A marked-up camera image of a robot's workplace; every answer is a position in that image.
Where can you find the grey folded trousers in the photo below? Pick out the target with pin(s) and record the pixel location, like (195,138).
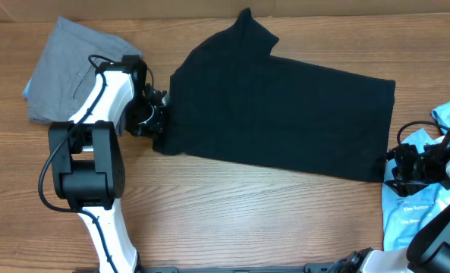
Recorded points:
(63,77)

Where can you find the light blue t-shirt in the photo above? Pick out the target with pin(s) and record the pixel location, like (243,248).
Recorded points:
(403,217)

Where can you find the light blue cloth under trousers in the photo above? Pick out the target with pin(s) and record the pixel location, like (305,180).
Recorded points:
(26,90)

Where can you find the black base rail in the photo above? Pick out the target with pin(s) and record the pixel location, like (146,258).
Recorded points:
(308,268)

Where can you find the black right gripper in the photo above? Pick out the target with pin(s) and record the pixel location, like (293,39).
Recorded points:
(396,171)

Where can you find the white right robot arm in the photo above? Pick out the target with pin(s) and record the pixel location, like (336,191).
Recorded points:
(429,251)

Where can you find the black t-shirt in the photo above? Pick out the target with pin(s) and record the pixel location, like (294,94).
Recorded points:
(232,100)

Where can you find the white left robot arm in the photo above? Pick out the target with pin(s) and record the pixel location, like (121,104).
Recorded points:
(85,158)

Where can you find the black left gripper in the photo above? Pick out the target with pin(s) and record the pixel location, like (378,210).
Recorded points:
(158,127)

